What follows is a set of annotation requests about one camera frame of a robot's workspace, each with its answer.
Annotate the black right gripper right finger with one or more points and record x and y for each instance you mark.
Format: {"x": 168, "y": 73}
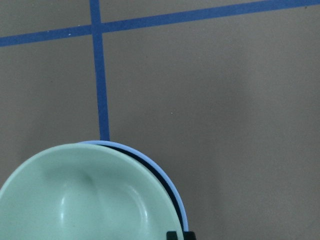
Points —
{"x": 189, "y": 235}

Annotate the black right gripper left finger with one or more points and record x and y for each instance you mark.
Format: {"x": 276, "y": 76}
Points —
{"x": 171, "y": 235}

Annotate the green bowl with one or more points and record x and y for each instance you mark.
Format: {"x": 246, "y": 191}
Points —
{"x": 85, "y": 192}

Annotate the blue bowl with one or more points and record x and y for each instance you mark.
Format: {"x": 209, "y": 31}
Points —
{"x": 160, "y": 174}

